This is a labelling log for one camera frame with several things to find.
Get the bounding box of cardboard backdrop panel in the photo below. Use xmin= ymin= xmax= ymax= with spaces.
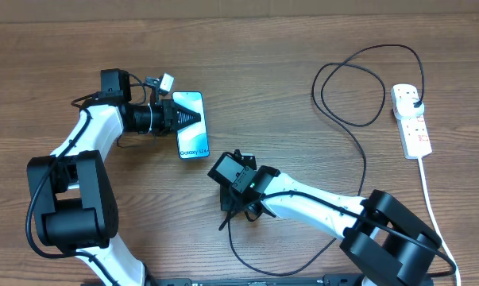
xmin=0 ymin=0 xmax=479 ymax=23

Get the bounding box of white power strip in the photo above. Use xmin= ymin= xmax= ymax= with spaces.
xmin=390 ymin=83 xmax=434 ymax=160

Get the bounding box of black mounting rail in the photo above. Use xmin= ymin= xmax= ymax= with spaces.
xmin=155 ymin=273 xmax=364 ymax=286

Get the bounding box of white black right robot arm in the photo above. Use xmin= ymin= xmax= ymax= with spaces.
xmin=208 ymin=151 xmax=442 ymax=285

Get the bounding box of white charger plug adapter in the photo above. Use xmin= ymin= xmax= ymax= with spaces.
xmin=393 ymin=97 xmax=425 ymax=120

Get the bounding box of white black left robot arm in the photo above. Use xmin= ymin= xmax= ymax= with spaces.
xmin=25 ymin=68 xmax=206 ymax=285

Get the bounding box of black USB charging cable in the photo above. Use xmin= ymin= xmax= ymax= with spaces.
xmin=226 ymin=44 xmax=427 ymax=277

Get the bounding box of white power strip cord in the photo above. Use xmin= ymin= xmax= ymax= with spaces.
xmin=416 ymin=157 xmax=462 ymax=286

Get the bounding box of Samsung Galaxy smartphone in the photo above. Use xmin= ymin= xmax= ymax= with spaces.
xmin=172 ymin=91 xmax=210 ymax=160

